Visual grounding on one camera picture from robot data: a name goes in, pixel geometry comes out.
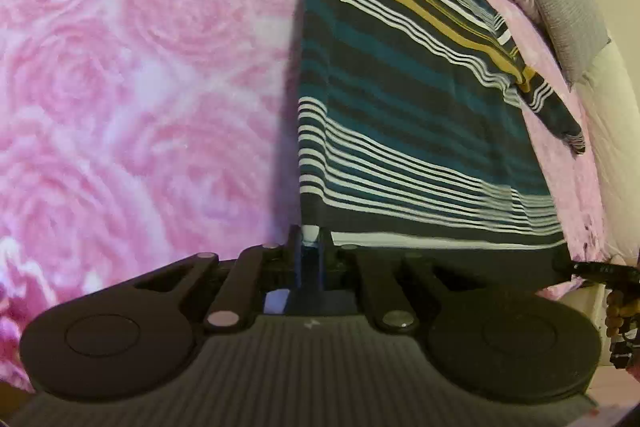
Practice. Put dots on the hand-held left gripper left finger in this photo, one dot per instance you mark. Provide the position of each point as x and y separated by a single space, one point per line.
298 257

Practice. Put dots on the striped teal black shirt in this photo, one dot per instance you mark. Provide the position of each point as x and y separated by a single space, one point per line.
400 107

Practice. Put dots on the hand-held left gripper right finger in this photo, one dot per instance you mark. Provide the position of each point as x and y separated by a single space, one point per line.
325 257

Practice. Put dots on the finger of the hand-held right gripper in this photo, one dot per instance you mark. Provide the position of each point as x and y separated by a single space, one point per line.
600 270

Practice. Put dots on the cream padded headboard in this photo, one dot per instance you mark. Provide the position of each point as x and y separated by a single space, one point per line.
615 147

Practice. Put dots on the grey checked pillow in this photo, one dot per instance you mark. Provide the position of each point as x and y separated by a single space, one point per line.
570 17

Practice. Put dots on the pink floral blanket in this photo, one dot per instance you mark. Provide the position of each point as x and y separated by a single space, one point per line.
125 107

